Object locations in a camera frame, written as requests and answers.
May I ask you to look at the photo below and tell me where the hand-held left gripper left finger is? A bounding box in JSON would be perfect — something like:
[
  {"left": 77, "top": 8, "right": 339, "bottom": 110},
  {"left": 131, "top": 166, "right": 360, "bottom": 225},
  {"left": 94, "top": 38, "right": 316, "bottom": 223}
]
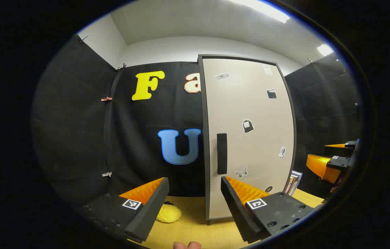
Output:
[{"left": 77, "top": 177, "right": 170, "bottom": 243}]

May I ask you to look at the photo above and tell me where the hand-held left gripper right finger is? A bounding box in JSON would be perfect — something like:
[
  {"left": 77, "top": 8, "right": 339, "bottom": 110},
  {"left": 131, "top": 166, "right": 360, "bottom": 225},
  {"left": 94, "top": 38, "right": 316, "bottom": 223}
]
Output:
[{"left": 221, "top": 176, "right": 316, "bottom": 244}]

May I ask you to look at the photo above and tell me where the grey cabinet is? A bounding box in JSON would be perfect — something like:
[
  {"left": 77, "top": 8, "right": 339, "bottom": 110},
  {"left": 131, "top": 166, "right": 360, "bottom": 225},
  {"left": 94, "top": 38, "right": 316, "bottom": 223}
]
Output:
[{"left": 198, "top": 54, "right": 297, "bottom": 225}]

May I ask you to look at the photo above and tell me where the yellow bumpy fruit toy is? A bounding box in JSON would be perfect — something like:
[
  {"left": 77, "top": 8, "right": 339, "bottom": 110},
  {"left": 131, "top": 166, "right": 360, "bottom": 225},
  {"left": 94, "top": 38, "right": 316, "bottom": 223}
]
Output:
[{"left": 156, "top": 202, "right": 182, "bottom": 223}]

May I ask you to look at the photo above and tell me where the stack of books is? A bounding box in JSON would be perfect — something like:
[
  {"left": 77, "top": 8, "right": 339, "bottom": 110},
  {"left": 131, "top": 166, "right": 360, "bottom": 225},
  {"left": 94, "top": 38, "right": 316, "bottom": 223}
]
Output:
[{"left": 284, "top": 170, "right": 303, "bottom": 197}]

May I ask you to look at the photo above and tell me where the small ceiling light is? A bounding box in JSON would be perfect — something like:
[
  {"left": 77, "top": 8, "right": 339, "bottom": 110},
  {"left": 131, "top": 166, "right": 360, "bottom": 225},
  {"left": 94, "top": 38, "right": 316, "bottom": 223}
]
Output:
[{"left": 317, "top": 44, "right": 334, "bottom": 56}]

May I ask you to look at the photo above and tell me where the black backdrop cloth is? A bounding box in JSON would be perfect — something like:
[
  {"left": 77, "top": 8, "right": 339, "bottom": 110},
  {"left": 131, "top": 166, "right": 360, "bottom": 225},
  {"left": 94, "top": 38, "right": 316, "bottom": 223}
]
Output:
[{"left": 31, "top": 35, "right": 363, "bottom": 208}]

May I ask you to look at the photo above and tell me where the long ceiling light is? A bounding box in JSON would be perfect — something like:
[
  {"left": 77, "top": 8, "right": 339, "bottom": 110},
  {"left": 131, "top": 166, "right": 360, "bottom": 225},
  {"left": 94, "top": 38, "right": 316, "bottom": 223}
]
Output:
[{"left": 228, "top": 0, "right": 290, "bottom": 24}]

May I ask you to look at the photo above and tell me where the black door handle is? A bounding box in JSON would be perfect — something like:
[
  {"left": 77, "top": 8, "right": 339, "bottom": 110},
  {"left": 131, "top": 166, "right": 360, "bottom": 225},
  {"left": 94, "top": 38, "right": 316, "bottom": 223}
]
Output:
[{"left": 217, "top": 133, "right": 228, "bottom": 175}]

